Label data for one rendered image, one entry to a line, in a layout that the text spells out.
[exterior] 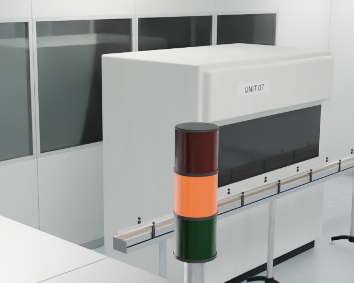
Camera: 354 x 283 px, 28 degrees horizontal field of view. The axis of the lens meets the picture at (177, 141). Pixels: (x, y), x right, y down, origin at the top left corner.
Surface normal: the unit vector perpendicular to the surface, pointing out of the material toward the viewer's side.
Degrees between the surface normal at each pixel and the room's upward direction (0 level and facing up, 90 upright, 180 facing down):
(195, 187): 90
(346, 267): 0
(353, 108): 90
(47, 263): 0
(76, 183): 90
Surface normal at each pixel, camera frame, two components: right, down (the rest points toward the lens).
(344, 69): -0.68, 0.15
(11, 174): 0.73, 0.15
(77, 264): 0.01, -0.98
